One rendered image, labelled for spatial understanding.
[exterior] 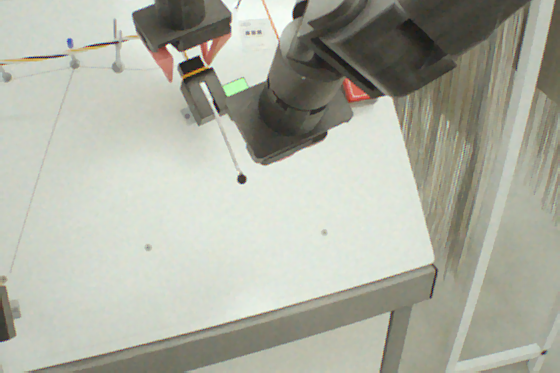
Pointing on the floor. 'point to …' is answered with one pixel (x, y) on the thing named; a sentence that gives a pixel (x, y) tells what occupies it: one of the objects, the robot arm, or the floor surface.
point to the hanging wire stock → (535, 76)
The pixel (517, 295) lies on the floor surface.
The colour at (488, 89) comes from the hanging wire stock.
